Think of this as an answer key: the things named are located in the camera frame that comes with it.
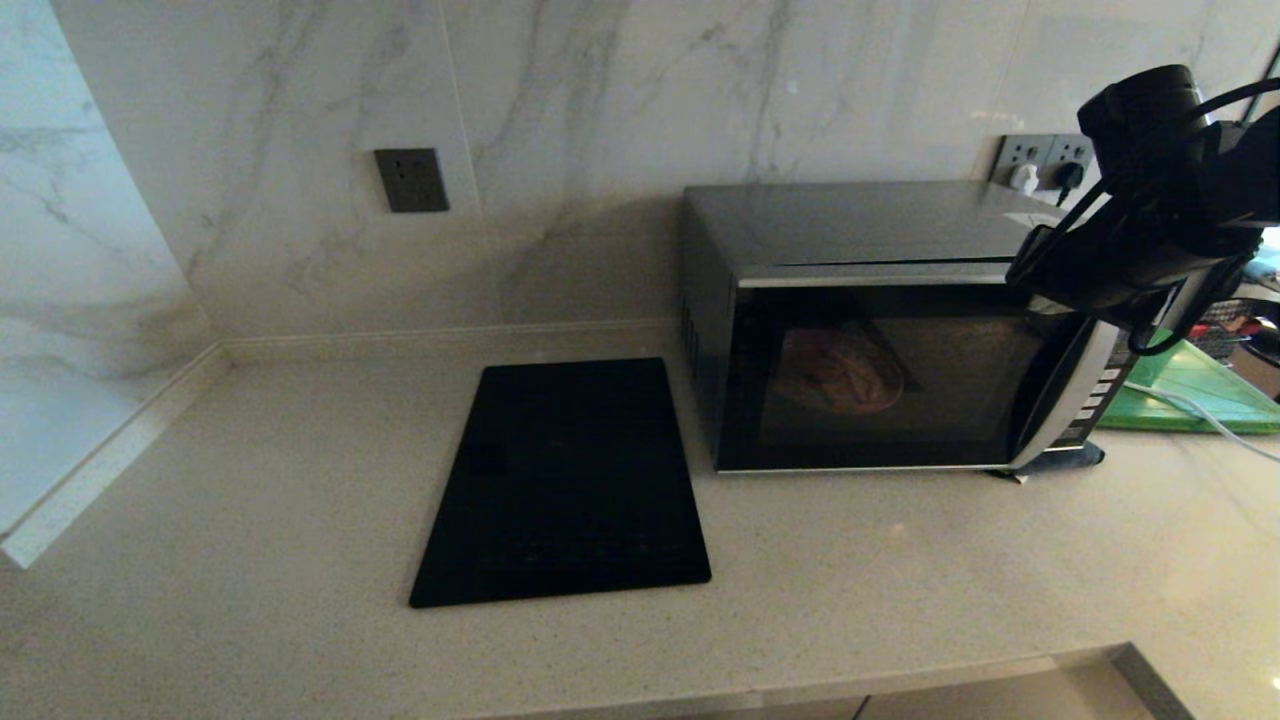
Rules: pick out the grey double wall socket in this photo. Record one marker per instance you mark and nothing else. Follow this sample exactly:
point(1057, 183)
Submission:
point(1040, 150)

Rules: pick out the dark single wall socket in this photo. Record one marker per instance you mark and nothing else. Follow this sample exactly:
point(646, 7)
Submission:
point(411, 180)

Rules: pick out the black glass induction cooktop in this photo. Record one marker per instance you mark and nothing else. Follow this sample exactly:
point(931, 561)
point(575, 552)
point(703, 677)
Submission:
point(560, 490)

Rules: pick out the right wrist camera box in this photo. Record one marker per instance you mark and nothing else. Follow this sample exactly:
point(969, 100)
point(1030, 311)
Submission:
point(1140, 115)

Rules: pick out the black rubber pad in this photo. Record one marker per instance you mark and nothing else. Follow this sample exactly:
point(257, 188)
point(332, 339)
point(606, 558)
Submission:
point(1060, 462)

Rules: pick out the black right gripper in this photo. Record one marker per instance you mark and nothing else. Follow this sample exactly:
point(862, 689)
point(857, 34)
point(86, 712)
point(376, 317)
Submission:
point(1130, 255)

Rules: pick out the purple plate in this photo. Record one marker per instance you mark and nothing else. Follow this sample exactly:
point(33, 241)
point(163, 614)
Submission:
point(840, 370)

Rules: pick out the white power plug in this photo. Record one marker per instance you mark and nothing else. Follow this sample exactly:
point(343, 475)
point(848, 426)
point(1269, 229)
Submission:
point(1026, 180)

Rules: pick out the black power plug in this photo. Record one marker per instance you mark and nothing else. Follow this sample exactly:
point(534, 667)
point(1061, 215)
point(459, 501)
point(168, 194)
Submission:
point(1070, 178)

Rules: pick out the white sticker label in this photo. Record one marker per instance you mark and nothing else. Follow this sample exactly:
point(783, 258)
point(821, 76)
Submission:
point(1035, 218)

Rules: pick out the green cutting board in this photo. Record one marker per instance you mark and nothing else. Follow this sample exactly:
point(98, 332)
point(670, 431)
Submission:
point(1200, 390)

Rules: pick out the silver microwave oven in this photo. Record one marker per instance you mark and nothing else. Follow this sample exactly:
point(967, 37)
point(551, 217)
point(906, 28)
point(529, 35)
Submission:
point(860, 220)

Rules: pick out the dark glass microwave door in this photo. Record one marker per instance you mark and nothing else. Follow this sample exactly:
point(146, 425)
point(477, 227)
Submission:
point(900, 420)

